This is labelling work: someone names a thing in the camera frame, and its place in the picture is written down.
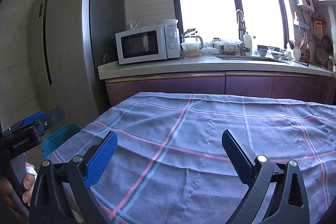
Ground teal plastic trash bin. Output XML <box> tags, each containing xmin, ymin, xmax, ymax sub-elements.
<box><xmin>42</xmin><ymin>123</ymin><xmax>81</xmax><ymax>158</ymax></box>

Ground purple kitchen base cabinets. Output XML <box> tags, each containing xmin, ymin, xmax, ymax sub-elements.
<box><xmin>105</xmin><ymin>72</ymin><xmax>335</xmax><ymax>106</ymax></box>

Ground metal kitchen faucet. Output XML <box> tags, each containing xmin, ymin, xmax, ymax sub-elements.
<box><xmin>236</xmin><ymin>9</ymin><xmax>245</xmax><ymax>56</ymax></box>

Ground left hand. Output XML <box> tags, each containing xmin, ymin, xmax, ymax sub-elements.
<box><xmin>1</xmin><ymin>162</ymin><xmax>37</xmax><ymax>214</ymax></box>

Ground purple plaid tablecloth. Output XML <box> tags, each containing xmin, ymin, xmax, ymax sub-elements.
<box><xmin>49</xmin><ymin>93</ymin><xmax>335</xmax><ymax>223</ymax></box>

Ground silver refrigerator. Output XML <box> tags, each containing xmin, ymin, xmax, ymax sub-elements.
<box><xmin>28</xmin><ymin>0</ymin><xmax>126</xmax><ymax>127</ymax></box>

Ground white microwave oven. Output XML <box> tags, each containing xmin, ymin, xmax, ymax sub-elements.
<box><xmin>116</xmin><ymin>22</ymin><xmax>181</xmax><ymax>65</ymax></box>

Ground white dotted utensil holder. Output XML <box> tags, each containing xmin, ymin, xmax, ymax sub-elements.
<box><xmin>293</xmin><ymin>46</ymin><xmax>301</xmax><ymax>61</ymax></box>

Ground white dish soap bottle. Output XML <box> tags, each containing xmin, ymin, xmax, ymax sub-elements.
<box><xmin>243</xmin><ymin>31</ymin><xmax>252</xmax><ymax>56</ymax></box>

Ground glass jar on counter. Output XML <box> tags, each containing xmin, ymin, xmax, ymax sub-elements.
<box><xmin>212</xmin><ymin>38</ymin><xmax>222</xmax><ymax>54</ymax></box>

